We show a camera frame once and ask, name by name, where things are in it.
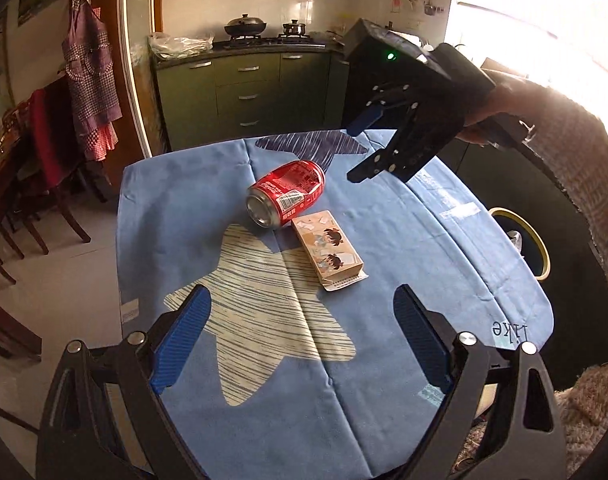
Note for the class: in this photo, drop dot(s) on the beige knit sweater sleeve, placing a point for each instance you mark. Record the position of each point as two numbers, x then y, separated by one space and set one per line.
574 145

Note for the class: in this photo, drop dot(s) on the clear plastic bag on counter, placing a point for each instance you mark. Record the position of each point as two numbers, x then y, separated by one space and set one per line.
168 47

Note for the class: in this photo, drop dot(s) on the green kitchen cabinets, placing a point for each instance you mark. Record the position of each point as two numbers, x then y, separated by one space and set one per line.
206 100

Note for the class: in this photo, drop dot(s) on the red Coca-Cola can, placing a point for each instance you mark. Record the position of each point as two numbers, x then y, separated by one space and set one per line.
284 193

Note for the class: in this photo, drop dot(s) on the red wooden chair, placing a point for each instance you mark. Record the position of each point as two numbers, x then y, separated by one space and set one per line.
47 155

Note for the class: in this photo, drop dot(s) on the blue star-pattern tablecloth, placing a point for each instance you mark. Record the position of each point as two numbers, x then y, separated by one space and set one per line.
287 380

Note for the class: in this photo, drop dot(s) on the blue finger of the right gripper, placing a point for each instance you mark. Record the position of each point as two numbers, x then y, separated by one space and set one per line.
364 120

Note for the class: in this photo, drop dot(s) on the purple checked apron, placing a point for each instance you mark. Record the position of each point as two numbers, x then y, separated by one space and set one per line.
88 65

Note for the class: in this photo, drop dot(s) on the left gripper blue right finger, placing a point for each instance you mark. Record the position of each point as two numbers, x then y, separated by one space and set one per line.
421 329

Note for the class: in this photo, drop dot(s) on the cartoon printed paper box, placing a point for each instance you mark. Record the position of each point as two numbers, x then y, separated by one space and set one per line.
335 260

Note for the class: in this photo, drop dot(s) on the person right hand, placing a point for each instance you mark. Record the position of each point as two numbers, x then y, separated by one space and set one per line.
502 101

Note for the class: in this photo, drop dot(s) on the yellow-rimmed trash bin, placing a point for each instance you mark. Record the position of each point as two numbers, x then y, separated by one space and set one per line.
526 240

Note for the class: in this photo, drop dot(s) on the black wok on stove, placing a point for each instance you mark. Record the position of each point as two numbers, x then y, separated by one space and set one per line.
245 26

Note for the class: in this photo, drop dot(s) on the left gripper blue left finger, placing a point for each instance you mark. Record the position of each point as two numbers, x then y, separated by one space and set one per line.
172 352

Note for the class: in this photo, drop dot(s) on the small black pot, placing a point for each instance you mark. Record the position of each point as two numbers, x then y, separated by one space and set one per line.
294 29

